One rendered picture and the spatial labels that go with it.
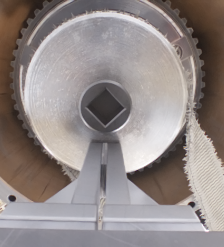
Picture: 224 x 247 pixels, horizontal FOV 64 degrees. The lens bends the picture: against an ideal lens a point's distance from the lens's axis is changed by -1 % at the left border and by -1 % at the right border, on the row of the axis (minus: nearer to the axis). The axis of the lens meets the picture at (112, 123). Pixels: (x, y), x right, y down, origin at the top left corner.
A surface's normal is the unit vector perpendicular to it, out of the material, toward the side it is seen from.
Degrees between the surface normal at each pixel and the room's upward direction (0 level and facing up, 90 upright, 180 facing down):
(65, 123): 90
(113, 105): 90
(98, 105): 90
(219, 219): 93
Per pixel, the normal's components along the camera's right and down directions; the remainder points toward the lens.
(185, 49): 0.01, 0.25
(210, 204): 0.38, -0.03
